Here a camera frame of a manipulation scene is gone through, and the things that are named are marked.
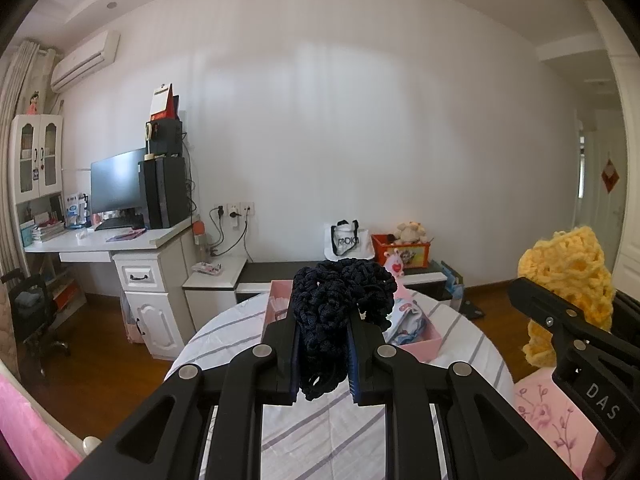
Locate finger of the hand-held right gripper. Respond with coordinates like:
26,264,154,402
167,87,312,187
507,276,640,377
612,291,640,347

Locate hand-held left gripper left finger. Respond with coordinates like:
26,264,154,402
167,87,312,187
65,305,301,480

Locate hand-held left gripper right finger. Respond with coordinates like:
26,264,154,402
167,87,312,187
346,310,581,480

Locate yellow crochet piece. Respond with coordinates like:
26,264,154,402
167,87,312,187
517,226,616,368

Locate cartoon print baby cloth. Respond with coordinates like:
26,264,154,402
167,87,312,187
382,297,431,346

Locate black crochet piece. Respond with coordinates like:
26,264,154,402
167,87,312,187
290,258,398,402

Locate pink cardboard box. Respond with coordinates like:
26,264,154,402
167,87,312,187
262,280,443,366

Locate person's right hand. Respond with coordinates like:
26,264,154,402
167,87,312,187
581,435,617,480

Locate pink floral blanket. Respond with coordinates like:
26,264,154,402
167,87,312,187
512,365,616,480

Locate black white tv stand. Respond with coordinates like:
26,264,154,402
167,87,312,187
235,260,448,306

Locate white low cabinet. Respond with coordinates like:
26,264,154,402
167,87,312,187
181,256,248,306

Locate blue packets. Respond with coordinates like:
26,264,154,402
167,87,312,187
440,260,466,311

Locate pink bunny toy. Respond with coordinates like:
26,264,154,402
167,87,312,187
384,249,406,278

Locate white door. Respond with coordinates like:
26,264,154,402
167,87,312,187
575,120,626,233

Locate orange toy box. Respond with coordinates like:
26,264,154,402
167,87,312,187
371,233,432,271

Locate white tote bag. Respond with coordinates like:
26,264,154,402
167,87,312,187
323,220,376,262

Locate red door ornament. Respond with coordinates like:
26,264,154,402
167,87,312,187
600,155,621,193

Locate white desk with drawers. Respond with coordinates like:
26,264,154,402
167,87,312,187
24,220,201,361

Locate beige plush toy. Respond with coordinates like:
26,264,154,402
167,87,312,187
392,221,427,245

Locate black computer tower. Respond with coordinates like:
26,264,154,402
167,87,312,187
138,156,188,230

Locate black keyboard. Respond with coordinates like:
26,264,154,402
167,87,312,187
95,217,146,232

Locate orange storage box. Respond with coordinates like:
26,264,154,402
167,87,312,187
52,280,81,311

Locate black computer monitor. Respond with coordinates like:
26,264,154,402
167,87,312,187
90,147,148,217

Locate black box stack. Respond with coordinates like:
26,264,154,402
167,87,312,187
145,119,183,158

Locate black office chair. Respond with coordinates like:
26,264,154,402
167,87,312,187
0,269,71,366

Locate blue white product box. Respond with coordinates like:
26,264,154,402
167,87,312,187
65,192,91,228

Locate plain pink bedding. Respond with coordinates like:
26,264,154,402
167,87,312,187
0,367,81,480

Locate stack of books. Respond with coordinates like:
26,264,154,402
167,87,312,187
30,220,66,243

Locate red white desk calendar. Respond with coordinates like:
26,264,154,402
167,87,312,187
150,82,181,122

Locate white hutch cabinet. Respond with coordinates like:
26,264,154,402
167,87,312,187
9,114,65,206

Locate white air conditioner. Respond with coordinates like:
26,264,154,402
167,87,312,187
50,30,122,93

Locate black power cables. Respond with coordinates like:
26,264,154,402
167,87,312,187
207,205,251,261

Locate white arched door frame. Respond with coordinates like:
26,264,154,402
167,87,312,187
575,0,640,291

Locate white wall outlet strip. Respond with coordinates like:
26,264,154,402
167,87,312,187
212,201,255,218

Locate white bed frame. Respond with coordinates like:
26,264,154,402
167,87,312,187
0,357,103,461

